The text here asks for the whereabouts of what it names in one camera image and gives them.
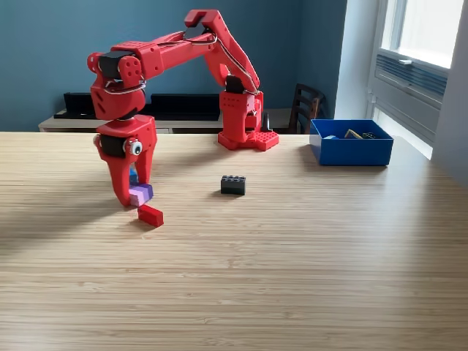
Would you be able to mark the pink and purple brick stack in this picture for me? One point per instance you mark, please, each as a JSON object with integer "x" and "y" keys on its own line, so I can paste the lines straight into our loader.
{"x": 140, "y": 194}

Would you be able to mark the blue and white brick stack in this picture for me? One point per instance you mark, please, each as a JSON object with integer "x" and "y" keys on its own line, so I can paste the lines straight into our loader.
{"x": 330, "y": 137}

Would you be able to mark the yellow toy digger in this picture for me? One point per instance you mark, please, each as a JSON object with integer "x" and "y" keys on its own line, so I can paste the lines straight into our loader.
{"x": 352, "y": 134}

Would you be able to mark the blue plastic bin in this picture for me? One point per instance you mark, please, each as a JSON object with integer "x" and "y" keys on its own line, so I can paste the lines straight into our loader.
{"x": 354, "y": 151}

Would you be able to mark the small blue brick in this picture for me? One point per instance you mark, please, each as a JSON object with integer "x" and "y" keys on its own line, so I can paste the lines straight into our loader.
{"x": 133, "y": 177}

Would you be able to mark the red brick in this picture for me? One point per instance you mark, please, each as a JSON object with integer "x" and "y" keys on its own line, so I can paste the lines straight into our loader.
{"x": 150, "y": 215}

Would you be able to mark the pale wooden sideboard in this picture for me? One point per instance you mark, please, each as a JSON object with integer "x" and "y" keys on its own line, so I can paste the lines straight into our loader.
{"x": 66, "y": 125}

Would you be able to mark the dark grey brick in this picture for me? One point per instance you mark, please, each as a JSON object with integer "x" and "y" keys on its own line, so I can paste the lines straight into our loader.
{"x": 233, "y": 185}

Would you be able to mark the black table clamp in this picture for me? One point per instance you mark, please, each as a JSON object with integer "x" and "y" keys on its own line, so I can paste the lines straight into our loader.
{"x": 266, "y": 122}

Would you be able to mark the dark wooden chair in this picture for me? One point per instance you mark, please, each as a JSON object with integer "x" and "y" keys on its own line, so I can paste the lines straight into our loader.
{"x": 303, "y": 106}

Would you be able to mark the grey window vent grille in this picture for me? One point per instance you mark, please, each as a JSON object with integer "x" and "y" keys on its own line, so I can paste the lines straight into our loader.
{"x": 420, "y": 78}

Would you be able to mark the white window frame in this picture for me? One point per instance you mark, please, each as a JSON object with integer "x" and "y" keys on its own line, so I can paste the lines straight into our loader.
{"x": 420, "y": 29}

